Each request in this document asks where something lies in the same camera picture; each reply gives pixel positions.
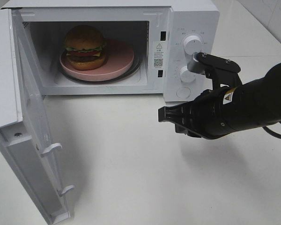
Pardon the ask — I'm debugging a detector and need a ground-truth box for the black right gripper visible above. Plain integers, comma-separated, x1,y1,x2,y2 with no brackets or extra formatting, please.
158,69,242,140

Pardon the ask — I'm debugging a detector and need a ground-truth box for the round white door button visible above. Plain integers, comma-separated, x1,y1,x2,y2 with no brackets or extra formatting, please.
177,87,191,99

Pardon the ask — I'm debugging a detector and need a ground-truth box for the white timer knob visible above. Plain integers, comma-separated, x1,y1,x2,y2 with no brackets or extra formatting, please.
179,66,196,83

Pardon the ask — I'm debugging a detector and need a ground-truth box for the pink round plate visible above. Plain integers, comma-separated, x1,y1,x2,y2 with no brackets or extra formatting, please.
59,39,135,82

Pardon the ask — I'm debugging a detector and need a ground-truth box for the toy burger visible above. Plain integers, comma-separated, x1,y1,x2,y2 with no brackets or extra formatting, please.
64,25,107,70

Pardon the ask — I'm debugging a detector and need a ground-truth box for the white microwave door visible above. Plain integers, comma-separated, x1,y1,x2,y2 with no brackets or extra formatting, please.
0,8,73,225

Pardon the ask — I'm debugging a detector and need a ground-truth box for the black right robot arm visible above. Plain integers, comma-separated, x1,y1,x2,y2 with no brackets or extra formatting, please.
158,63,281,140

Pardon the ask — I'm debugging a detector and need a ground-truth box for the glass turntable plate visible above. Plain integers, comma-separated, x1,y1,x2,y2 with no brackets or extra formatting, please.
59,53,142,83

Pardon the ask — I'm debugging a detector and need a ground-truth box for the white warning label sticker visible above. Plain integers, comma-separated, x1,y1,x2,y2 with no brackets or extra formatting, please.
152,41,165,69

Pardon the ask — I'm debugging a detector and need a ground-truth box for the upper white power knob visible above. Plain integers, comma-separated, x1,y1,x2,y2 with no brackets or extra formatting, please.
183,34,203,55

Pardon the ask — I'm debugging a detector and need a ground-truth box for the white microwave oven body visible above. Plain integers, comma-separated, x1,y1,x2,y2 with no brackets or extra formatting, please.
3,0,220,102

